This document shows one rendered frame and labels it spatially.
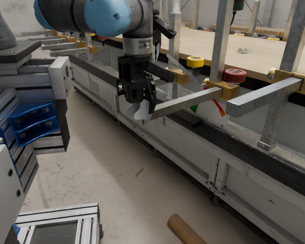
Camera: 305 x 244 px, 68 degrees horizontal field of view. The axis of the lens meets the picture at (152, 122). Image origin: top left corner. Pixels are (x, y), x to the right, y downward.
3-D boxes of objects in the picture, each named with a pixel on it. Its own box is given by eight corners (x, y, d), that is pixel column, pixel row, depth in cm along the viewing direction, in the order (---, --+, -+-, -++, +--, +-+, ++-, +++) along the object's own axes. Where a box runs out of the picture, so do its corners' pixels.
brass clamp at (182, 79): (180, 85, 101) (181, 74, 99) (161, 78, 111) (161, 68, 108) (190, 83, 104) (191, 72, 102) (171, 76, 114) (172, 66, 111)
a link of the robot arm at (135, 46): (141, 33, 61) (160, 37, 55) (142, 51, 63) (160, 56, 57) (116, 35, 57) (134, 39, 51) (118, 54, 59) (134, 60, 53)
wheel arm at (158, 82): (121, 97, 89) (121, 86, 87) (117, 95, 91) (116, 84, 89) (199, 77, 111) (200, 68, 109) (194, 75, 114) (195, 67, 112)
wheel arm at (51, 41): (35, 46, 196) (33, 40, 193) (34, 45, 198) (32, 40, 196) (83, 41, 218) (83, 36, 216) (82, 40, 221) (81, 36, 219)
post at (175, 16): (170, 115, 116) (175, 11, 93) (166, 113, 118) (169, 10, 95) (175, 114, 118) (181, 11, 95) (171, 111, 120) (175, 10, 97)
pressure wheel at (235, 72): (233, 103, 88) (238, 74, 82) (216, 97, 93) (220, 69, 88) (245, 99, 92) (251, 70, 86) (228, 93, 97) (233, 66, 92)
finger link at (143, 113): (130, 129, 67) (129, 100, 62) (147, 123, 70) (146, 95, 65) (136, 133, 65) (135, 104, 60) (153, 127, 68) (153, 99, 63)
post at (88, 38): (91, 68, 185) (82, 2, 162) (89, 68, 188) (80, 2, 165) (95, 68, 187) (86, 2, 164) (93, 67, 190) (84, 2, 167)
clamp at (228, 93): (228, 101, 83) (230, 88, 81) (201, 91, 93) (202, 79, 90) (237, 98, 86) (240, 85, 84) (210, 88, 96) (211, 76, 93)
